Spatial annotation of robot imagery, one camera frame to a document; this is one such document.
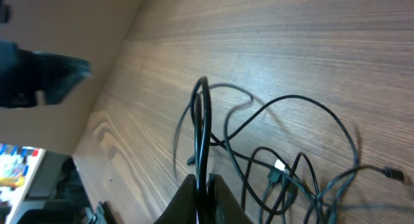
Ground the thick black USB-C cable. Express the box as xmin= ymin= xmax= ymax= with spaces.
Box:
xmin=173 ymin=75 xmax=214 ymax=224

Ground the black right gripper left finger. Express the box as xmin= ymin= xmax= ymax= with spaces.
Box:
xmin=154 ymin=174 xmax=197 ymax=224

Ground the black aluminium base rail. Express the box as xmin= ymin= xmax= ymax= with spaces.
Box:
xmin=85 ymin=201 xmax=117 ymax=224

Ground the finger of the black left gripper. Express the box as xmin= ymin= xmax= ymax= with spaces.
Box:
xmin=1 ymin=41 xmax=91 ymax=108

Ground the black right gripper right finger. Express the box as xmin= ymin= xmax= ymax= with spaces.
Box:
xmin=208 ymin=174 xmax=252 ymax=224

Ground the thin black USB cable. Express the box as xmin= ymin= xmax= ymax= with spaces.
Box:
xmin=186 ymin=83 xmax=360 ymax=224

